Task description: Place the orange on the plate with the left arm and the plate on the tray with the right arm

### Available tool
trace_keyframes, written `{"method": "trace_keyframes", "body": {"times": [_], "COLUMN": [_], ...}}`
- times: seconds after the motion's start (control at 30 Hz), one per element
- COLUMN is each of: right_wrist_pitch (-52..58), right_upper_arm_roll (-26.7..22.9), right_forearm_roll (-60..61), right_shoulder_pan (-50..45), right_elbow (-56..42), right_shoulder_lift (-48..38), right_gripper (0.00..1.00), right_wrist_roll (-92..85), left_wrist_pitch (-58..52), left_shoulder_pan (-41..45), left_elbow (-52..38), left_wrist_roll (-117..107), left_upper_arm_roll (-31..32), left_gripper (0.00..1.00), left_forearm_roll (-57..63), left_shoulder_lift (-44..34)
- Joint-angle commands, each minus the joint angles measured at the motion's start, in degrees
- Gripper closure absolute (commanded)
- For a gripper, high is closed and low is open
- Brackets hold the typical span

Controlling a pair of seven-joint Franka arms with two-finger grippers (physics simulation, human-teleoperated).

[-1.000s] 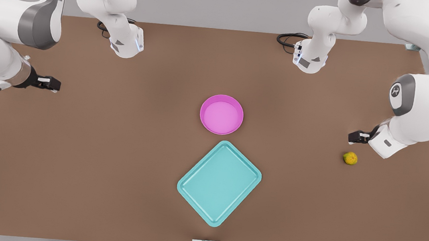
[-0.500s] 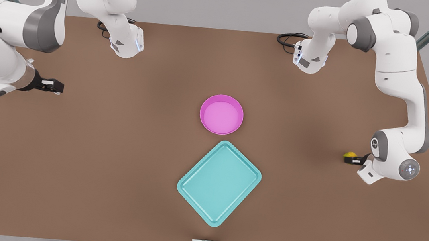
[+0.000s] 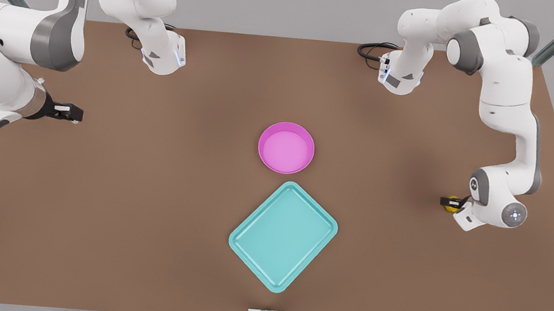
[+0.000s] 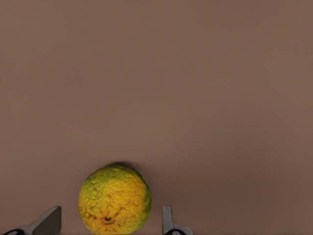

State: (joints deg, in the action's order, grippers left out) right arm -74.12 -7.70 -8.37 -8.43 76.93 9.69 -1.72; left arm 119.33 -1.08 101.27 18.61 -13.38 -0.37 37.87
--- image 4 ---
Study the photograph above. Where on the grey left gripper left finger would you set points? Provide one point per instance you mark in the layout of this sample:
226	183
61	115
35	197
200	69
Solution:
48	222

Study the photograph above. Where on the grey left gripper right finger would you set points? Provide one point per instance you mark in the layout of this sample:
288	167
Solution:
167	221

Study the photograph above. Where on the yellow-green orange fruit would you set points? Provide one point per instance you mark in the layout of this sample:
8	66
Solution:
113	200

